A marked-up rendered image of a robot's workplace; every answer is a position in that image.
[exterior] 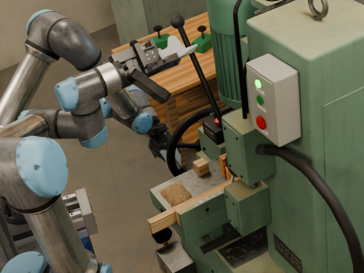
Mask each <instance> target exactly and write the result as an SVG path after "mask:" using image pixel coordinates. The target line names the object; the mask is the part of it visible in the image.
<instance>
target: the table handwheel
mask: <svg viewBox="0 0 364 273"><path fill-rule="evenodd" d="M213 112H214V111H213V108H212V107H208V108H204V109H201V110H199V111H197V112H195V113H193V114H191V115H190V116H188V117H187V118H186V119H185V120H184V121H183V122H182V123H181V124H180V125H179V126H178V127H177V129H176V130H175V131H174V133H173V135H172V136H171V139H170V141H169V143H168V147H167V153H166V159H167V165H168V168H169V170H170V172H171V173H172V175H173V176H174V177H177V176H179V175H181V174H183V173H182V172H181V171H180V170H179V169H178V167H177V165H176V161H175V153H176V148H195V149H196V150H197V151H198V152H200V151H201V146H200V140H199V139H198V140H197V141H196V143H195V144H187V143H178V142H179V140H180V138H181V136H182V135H183V134H184V132H185V131H186V130H187V129H188V128H189V127H190V126H191V125H192V124H194V123H195V122H196V121H198V120H200V119H202V118H204V117H207V116H210V113H213Z"/></svg>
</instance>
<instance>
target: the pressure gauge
mask: <svg viewBox="0 0 364 273"><path fill-rule="evenodd" d="M151 236H152V238H153V239H154V240H155V241H156V242H157V243H158V244H163V245H164V247H167V246H168V240H169V239H170V238H171V236H172V230H171V229H170V228H169V227H166V228H164V229H162V230H160V231H158V232H156V233H154V234H152V233H151Z"/></svg>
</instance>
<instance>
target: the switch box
mask: <svg viewBox="0 0 364 273"><path fill-rule="evenodd" d="M246 71H247V77H248V87H249V97H250V107H251V117H252V125H253V126H254V128H255V129H257V130H258V131H260V132H261V133H262V134H263V135H264V136H266V137H267V138H268V139H269V140H271V141H272V142H273V143H274V144H275V145H277V146H278V147H281V146H283V145H285V144H288V143H290V142H292V141H294V140H296V139H298V138H300V137H301V136H302V126H301V105H300V85H299V73H298V71H297V70H295V69H294V68H292V67H291V66H289V65H287V64H286V63H284V62H283V61H281V60H280V59H278V58H277V57H275V56H274V55H272V54H271V53H268V54H266V55H263V56H261V57H259V58H256V59H254V60H252V61H249V62H247V63H246ZM256 79H260V81H261V83H262V88H260V89H261V90H262V91H263V92H264V95H263V94H262V93H260V92H259V91H258V90H256V85H255V81H256ZM258 94H259V95H261V96H262V98H263V100H264V105H263V106H262V107H263V108H265V109H266V112H264V111H263V110H261V109H260V108H259V107H258V106H257V103H258V102H257V100H256V97H257V95H258ZM258 116H261V117H262V118H263V119H264V120H265V123H266V128H265V130H266V131H267V133H268V135H266V134H265V133H264V132H263V131H262V130H260V128H259V127H258V126H257V124H256V117H258Z"/></svg>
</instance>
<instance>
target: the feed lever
mask: <svg viewBox="0 0 364 273"><path fill-rule="evenodd" d="M184 24H185V20H184V18H183V16H181V15H174V16H173V17H172V18H171V25H172V27H174V28H175V29H178V31H179V33H180V35H181V37H182V40H183V42H184V45H185V47H186V48H187V47H190V46H191V44H190V42H189V39H188V37H187V35H186V32H185V30H184V28H183V26H184ZM189 56H190V58H191V60H192V63H193V65H194V67H195V69H196V72H197V74H198V76H199V78H200V81H201V83H202V85H203V87H204V90H205V92H206V95H207V97H208V99H209V101H210V104H211V106H212V108H213V111H214V113H215V115H216V117H217V120H218V122H219V124H220V126H221V129H222V131H223V126H222V115H221V112H220V110H219V108H218V106H217V103H216V101H215V99H214V97H213V94H212V92H211V89H210V87H209V85H208V83H207V80H206V78H205V76H204V73H203V71H202V69H201V67H200V64H199V62H198V60H197V58H196V55H195V53H194V52H193V53H191V54H189ZM225 163H226V166H227V169H228V170H229V172H230V173H231V174H232V175H233V176H234V177H238V176H237V175H236V174H235V173H233V172H232V171H231V170H230V169H229V168H228V161H227V157H225ZM250 186H251V188H252V189H256V188H257V184H256V183H254V184H252V185H250Z"/></svg>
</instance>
